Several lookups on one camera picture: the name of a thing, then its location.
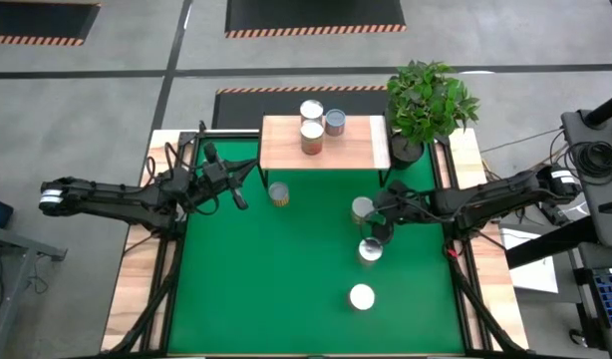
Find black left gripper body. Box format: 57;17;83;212
198;142;248;210

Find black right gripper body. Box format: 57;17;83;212
371;181;430;245

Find tall can yellow label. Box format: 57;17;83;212
350;195;376;225

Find short can striped orange label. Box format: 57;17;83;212
267;181;291;208

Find tall green pears can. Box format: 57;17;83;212
357;237;385;267

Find tall can orange label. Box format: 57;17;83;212
299;120;325;157

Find tall can red label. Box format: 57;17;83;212
299;99;325;126

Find tall corn can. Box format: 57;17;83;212
347;282;377;313

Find short can purple label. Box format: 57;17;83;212
324;108;347;138

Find wooden shelf black legs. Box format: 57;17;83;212
256;115;393;189

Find silver metal bar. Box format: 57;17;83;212
204;128;261;137

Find black floor mat striped edge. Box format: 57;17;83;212
210;85;393;132
0;2;102;48
224;0;408;40

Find green potted plant black pot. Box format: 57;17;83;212
384;59;481;171

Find green table mat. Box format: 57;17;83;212
165;135;465;356

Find black beam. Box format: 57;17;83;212
503;214;599;270

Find white board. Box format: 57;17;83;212
498;226;560;295

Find grey desk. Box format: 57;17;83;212
0;223;68;359

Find black caster wheel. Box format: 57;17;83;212
567;326;591;350

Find backlit keyboard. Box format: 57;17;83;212
590;268;612;330

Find black pole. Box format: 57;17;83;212
583;88;612;129

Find loose floor cables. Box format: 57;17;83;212
479;127;566;200

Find black aluminium frame rail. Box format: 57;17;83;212
428;132;531;356
104;119;202;356

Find coiled black cable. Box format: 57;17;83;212
564;141;612;186

